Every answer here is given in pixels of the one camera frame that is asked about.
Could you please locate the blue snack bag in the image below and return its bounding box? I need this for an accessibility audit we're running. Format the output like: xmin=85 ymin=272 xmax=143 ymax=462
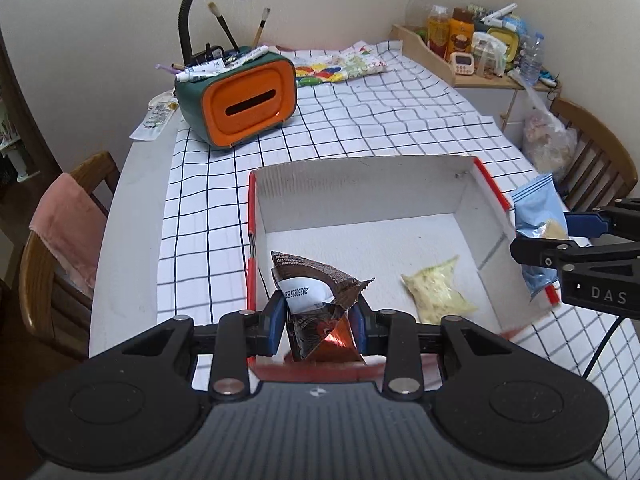
xmin=512 ymin=174 xmax=568 ymax=298

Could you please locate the pale yellow snack bag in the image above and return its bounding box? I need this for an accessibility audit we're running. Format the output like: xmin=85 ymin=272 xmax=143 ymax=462
xmin=401 ymin=256 xmax=477 ymax=325

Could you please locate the brown orange snack bag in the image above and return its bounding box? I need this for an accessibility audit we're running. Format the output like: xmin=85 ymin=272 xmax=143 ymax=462
xmin=271 ymin=252 xmax=370 ymax=364

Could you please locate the right wooden chair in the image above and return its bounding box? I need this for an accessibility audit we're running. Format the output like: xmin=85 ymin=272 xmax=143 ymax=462
xmin=550 ymin=98 xmax=638 ymax=211

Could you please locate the wooden chair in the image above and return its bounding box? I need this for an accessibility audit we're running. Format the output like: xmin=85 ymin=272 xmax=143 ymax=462
xmin=550 ymin=98 xmax=638 ymax=211
xmin=18 ymin=151 xmax=119 ymax=361

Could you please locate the white checked tablecloth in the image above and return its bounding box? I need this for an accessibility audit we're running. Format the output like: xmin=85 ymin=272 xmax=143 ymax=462
xmin=156 ymin=42 xmax=639 ymax=479

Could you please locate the clear plastic bag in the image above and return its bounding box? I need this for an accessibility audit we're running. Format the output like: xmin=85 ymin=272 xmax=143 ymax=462
xmin=509 ymin=70 xmax=577 ymax=182

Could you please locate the red cardboard box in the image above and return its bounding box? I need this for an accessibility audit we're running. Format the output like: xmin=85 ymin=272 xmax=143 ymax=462
xmin=246 ymin=154 xmax=561 ymax=386

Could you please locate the left wooden chair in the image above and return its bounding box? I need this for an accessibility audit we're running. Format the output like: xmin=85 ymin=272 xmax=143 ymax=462
xmin=18 ymin=151 xmax=119 ymax=361

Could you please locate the clear water bottle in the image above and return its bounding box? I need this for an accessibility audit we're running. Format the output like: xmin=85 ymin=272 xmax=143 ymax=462
xmin=520 ymin=32 xmax=544 ymax=87

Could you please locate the pink towel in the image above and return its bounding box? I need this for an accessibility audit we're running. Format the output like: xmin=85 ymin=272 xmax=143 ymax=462
xmin=29 ymin=172 xmax=107 ymax=297

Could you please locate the white kitchen timer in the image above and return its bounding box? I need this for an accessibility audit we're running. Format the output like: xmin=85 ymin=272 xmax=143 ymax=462
xmin=449 ymin=52 xmax=475 ymax=77

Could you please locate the yellow lunch container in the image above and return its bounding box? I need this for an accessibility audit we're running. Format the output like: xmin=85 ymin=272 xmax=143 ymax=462
xmin=484 ymin=27 xmax=522 ymax=72

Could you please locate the orange green tissue box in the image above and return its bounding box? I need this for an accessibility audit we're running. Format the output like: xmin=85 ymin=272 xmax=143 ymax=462
xmin=175 ymin=51 xmax=297 ymax=150

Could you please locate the white paper packet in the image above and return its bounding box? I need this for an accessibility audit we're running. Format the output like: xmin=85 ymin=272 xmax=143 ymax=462
xmin=129 ymin=90 xmax=179 ymax=142

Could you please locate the wooden desktop tray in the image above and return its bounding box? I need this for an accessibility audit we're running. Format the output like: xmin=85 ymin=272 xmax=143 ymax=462
xmin=389 ymin=23 xmax=564 ymax=92

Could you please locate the orange juice bottle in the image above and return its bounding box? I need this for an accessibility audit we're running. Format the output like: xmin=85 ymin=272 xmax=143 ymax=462
xmin=426 ymin=4 xmax=450 ymax=58

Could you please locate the calligraphy brush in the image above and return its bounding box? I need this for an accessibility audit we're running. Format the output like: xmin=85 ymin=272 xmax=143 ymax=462
xmin=207 ymin=1 xmax=240 ymax=52
xmin=252 ymin=6 xmax=271 ymax=50

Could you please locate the black cable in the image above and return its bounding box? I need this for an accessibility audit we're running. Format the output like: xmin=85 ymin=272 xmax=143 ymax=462
xmin=581 ymin=314 xmax=626 ymax=380

